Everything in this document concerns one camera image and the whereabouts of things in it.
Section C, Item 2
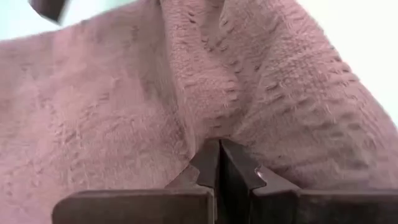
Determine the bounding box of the gray terry towel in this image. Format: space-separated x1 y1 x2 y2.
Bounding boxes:
0 0 398 224

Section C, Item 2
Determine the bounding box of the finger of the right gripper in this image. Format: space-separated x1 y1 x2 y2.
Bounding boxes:
27 0 68 24

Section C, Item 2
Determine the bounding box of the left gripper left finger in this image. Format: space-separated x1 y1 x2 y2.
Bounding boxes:
51 138 220 224

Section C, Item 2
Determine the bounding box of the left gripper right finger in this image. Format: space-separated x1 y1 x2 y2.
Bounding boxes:
219 139 398 224

